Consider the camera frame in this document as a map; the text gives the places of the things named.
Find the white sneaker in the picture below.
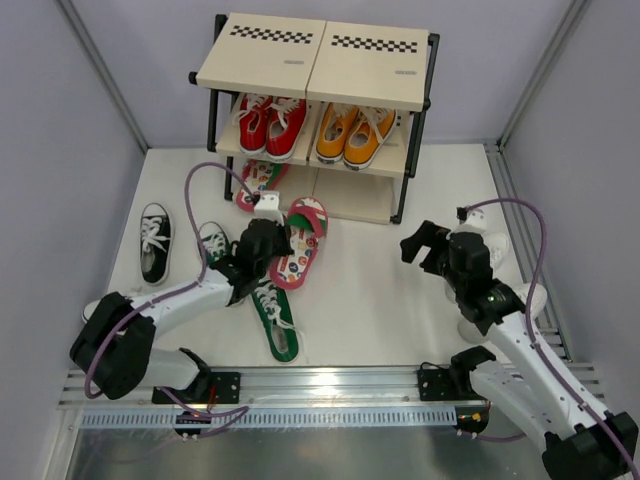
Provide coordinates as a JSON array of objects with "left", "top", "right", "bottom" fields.
[
  {"left": 457, "top": 282, "right": 548, "bottom": 345},
  {"left": 482, "top": 232, "right": 510, "bottom": 271}
]

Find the pink flip-flop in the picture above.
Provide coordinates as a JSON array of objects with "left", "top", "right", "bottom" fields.
[
  {"left": 235, "top": 159, "right": 289, "bottom": 213},
  {"left": 269, "top": 197, "right": 328, "bottom": 290}
]

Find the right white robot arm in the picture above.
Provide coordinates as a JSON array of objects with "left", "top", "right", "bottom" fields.
[{"left": 400, "top": 221, "right": 639, "bottom": 479}]

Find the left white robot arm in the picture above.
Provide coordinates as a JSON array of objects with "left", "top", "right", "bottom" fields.
[{"left": 69, "top": 219, "right": 291, "bottom": 402}]

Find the beige black shoe shelf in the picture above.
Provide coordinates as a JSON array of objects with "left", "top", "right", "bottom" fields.
[{"left": 189, "top": 13, "right": 440, "bottom": 224}]

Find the upper green sneaker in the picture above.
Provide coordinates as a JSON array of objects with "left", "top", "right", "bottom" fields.
[{"left": 198, "top": 221, "right": 231, "bottom": 268}]

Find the green sneaker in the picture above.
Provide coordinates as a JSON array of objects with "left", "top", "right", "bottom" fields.
[
  {"left": 251, "top": 277, "right": 300, "bottom": 363},
  {"left": 198, "top": 221, "right": 231, "bottom": 268}
]

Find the lower green sneaker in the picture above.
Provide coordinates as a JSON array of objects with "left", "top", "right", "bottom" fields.
[{"left": 251, "top": 277, "right": 300, "bottom": 363}]

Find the upright black sneaker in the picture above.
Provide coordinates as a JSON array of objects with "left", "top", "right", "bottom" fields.
[{"left": 139, "top": 202, "right": 173, "bottom": 285}]

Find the left yellow sneaker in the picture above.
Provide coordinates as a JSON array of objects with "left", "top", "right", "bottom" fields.
[{"left": 315, "top": 102, "right": 359, "bottom": 164}]

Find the yellow sneaker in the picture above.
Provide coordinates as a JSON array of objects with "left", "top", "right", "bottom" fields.
[
  {"left": 315, "top": 102, "right": 359, "bottom": 164},
  {"left": 343, "top": 106, "right": 397, "bottom": 171}
]

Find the left red sneaker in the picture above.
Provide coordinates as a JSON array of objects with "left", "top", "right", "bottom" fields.
[{"left": 232, "top": 93, "right": 273, "bottom": 155}]

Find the red sneaker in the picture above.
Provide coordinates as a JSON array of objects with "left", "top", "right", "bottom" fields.
[
  {"left": 232, "top": 93, "right": 273, "bottom": 155},
  {"left": 266, "top": 97, "right": 308, "bottom": 163}
]

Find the right yellow sneaker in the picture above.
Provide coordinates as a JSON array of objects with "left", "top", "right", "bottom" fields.
[{"left": 343, "top": 106, "right": 397, "bottom": 171}]

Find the right red sneaker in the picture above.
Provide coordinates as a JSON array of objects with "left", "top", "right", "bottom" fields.
[{"left": 266, "top": 97, "right": 308, "bottom": 163}]

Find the right controller board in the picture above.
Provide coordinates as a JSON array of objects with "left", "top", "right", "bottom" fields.
[{"left": 454, "top": 410, "right": 490, "bottom": 434}]

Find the controller board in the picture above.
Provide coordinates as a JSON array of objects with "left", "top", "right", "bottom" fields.
[
  {"left": 454, "top": 410, "right": 490, "bottom": 434},
  {"left": 174, "top": 411, "right": 211, "bottom": 437}
]

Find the sideways black sneaker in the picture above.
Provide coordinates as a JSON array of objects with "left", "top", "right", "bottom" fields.
[{"left": 82, "top": 292, "right": 155, "bottom": 335}]

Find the left controller board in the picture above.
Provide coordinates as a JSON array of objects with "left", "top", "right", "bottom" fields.
[{"left": 174, "top": 411, "right": 211, "bottom": 437}]

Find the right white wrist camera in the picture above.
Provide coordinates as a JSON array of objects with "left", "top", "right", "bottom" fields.
[{"left": 454, "top": 207, "right": 487, "bottom": 235}]

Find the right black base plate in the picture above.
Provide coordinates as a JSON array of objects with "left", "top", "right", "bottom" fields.
[{"left": 416, "top": 362, "right": 485, "bottom": 402}]

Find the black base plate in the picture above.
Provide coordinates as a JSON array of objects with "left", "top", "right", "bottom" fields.
[
  {"left": 416, "top": 362, "right": 485, "bottom": 402},
  {"left": 151, "top": 370, "right": 242, "bottom": 405}
]

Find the aluminium mounting rail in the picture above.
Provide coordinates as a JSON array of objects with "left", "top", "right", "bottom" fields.
[{"left": 57, "top": 364, "right": 606, "bottom": 411}]

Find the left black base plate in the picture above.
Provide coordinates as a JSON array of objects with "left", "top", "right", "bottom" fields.
[{"left": 151, "top": 370, "right": 242, "bottom": 405}]

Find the slotted grey cable duct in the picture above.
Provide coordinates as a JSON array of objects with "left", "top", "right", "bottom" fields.
[{"left": 79, "top": 406, "right": 457, "bottom": 430}]

